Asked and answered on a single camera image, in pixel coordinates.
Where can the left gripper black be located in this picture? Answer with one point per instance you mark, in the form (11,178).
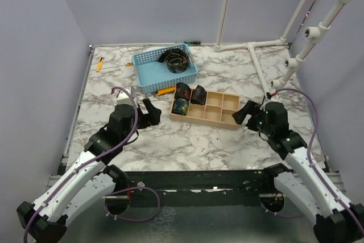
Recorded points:
(153,116)

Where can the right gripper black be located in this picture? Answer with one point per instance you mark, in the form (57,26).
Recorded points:
(251,107)

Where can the wooden compartment tray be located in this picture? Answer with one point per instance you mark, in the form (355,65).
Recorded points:
(217,111)

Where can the brown blue floral tie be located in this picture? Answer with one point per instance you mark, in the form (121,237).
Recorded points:
(199,95)

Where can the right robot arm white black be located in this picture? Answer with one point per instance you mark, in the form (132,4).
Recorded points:
(334,217)

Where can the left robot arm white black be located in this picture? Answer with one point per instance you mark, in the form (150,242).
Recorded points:
(91,177)

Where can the rolled blue yellow-leaf tie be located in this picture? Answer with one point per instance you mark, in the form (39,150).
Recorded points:
(180,107)

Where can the orange utility knife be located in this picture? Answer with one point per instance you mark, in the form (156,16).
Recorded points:
(165,91)

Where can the rolled dark red-leaf tie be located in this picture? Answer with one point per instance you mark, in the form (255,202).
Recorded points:
(182,91)

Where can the blue perforated plastic basket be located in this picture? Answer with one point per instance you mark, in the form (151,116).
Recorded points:
(152,75)

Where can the rolled black orange tie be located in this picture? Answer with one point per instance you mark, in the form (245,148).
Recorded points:
(177,61)

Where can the small yellow utility knife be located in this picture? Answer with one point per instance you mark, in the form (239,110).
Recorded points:
(100,63)

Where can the white PVC pipe rack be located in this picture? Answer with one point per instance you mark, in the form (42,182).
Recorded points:
(313,35)

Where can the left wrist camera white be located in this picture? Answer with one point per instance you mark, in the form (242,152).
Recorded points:
(122,98)

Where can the white PVC pipe frame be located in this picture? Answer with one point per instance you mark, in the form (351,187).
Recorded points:
(251,46)

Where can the black mounting rail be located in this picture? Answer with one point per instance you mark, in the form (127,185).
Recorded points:
(147,189)

